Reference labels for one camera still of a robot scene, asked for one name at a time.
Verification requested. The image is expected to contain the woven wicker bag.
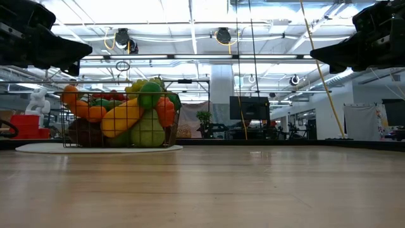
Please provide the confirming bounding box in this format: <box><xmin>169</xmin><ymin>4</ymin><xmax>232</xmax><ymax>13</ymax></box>
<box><xmin>176</xmin><ymin>123</ymin><xmax>193</xmax><ymax>139</ymax></box>

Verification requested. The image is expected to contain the black hanging ring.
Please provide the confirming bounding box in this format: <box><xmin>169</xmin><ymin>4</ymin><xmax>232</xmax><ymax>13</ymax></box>
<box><xmin>115</xmin><ymin>60</ymin><xmax>131</xmax><ymax>72</ymax></box>

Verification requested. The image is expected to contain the metal wire basket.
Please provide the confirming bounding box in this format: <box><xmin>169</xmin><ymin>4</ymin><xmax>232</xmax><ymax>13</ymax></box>
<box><xmin>54</xmin><ymin>91</ymin><xmax>183</xmax><ymax>149</ymax></box>

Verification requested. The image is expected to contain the white building column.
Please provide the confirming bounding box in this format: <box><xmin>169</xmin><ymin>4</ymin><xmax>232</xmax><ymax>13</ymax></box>
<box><xmin>210</xmin><ymin>65</ymin><xmax>235</xmax><ymax>127</ymax></box>

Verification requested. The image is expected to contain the green grape bunch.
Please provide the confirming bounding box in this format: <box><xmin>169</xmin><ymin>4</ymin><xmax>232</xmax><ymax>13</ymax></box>
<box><xmin>124</xmin><ymin>77</ymin><xmax>166</xmax><ymax>101</ymax></box>

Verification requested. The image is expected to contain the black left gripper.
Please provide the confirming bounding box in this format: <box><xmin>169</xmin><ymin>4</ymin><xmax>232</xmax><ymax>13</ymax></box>
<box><xmin>0</xmin><ymin>18</ymin><xmax>94</xmax><ymax>77</ymax></box>

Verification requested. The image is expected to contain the white round mat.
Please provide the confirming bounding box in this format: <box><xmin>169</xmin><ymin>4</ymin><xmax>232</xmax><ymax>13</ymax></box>
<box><xmin>15</xmin><ymin>142</ymin><xmax>184</xmax><ymax>155</ymax></box>

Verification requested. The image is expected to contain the black ceiling cable reel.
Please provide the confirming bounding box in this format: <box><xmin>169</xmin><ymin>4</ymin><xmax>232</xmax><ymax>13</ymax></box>
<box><xmin>214</xmin><ymin>27</ymin><xmax>232</xmax><ymax>46</ymax></box>
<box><xmin>114</xmin><ymin>27</ymin><xmax>140</xmax><ymax>54</ymax></box>

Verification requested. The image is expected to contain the black monitor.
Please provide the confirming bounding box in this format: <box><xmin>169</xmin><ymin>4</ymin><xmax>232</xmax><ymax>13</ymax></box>
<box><xmin>229</xmin><ymin>96</ymin><xmax>271</xmax><ymax>121</ymax></box>

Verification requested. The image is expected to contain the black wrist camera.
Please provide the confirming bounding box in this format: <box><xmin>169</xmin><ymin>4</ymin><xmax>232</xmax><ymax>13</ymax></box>
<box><xmin>0</xmin><ymin>0</ymin><xmax>57</xmax><ymax>32</ymax></box>
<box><xmin>351</xmin><ymin>0</ymin><xmax>399</xmax><ymax>32</ymax></box>

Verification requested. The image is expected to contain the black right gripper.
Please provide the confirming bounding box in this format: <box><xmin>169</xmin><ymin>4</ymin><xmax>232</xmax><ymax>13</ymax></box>
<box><xmin>309</xmin><ymin>17</ymin><xmax>405</xmax><ymax>75</ymax></box>

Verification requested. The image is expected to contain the white hanging cloth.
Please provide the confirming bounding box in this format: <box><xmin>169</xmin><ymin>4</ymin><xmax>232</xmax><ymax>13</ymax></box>
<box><xmin>343</xmin><ymin>103</ymin><xmax>389</xmax><ymax>142</ymax></box>

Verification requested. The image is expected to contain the silver ceiling duct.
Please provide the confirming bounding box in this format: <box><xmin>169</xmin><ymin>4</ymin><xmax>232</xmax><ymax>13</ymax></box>
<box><xmin>311</xmin><ymin>68</ymin><xmax>358</xmax><ymax>90</ymax></box>

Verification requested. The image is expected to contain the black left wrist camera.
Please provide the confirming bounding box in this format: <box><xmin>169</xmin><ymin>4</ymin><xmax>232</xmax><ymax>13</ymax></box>
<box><xmin>0</xmin><ymin>0</ymin><xmax>57</xmax><ymax>32</ymax></box>

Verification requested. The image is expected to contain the black wall panel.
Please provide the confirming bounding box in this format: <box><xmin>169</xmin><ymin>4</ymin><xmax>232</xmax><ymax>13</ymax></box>
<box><xmin>382</xmin><ymin>98</ymin><xmax>405</xmax><ymax>127</ymax></box>

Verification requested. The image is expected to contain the green pear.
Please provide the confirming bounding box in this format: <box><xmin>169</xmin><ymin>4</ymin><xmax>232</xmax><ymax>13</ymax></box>
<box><xmin>130</xmin><ymin>109</ymin><xmax>166</xmax><ymax>148</ymax></box>

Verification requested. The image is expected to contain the black metal rack frame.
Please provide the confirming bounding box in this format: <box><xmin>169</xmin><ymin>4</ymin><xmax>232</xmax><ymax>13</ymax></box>
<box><xmin>163</xmin><ymin>79</ymin><xmax>211</xmax><ymax>112</ymax></box>

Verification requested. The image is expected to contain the orange tangerine cluster with leaves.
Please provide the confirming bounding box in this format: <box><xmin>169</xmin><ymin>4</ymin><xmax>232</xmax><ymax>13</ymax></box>
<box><xmin>61</xmin><ymin>84</ymin><xmax>108</xmax><ymax>124</ymax></box>

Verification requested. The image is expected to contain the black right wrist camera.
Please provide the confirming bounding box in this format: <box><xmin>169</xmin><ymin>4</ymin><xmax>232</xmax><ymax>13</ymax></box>
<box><xmin>351</xmin><ymin>0</ymin><xmax>399</xmax><ymax>32</ymax></box>

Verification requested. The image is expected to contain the yellow hanging cable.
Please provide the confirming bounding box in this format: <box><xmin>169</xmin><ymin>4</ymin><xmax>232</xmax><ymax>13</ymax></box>
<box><xmin>299</xmin><ymin>0</ymin><xmax>346</xmax><ymax>139</ymax></box>

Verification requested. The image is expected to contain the red storage box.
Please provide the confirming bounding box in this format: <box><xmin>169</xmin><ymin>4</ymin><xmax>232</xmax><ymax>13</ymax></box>
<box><xmin>9</xmin><ymin>114</ymin><xmax>51</xmax><ymax>140</ymax></box>

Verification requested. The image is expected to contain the large green lime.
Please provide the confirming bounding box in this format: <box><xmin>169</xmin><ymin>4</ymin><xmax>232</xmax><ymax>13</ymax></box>
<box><xmin>137</xmin><ymin>81</ymin><xmax>163</xmax><ymax>110</ymax></box>

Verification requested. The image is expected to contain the black hanging cable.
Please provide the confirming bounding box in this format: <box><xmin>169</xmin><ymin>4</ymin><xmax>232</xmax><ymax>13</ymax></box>
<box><xmin>234</xmin><ymin>0</ymin><xmax>248</xmax><ymax>140</ymax></box>
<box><xmin>247</xmin><ymin>0</ymin><xmax>261</xmax><ymax>98</ymax></box>

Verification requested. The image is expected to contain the orange bell pepper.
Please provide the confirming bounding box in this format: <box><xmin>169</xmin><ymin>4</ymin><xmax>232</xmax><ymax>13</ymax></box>
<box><xmin>154</xmin><ymin>96</ymin><xmax>177</xmax><ymax>129</ymax></box>

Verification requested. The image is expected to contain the green potted plant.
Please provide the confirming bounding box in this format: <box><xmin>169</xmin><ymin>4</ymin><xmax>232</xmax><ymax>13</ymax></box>
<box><xmin>196</xmin><ymin>110</ymin><xmax>216</xmax><ymax>136</ymax></box>

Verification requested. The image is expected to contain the black cable loop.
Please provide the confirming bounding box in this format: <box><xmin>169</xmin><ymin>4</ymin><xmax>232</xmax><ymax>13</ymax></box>
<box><xmin>0</xmin><ymin>118</ymin><xmax>19</xmax><ymax>139</ymax></box>

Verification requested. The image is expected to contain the dark red bell pepper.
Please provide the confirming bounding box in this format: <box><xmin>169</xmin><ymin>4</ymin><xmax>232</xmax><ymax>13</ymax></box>
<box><xmin>67</xmin><ymin>117</ymin><xmax>104</xmax><ymax>148</ymax></box>

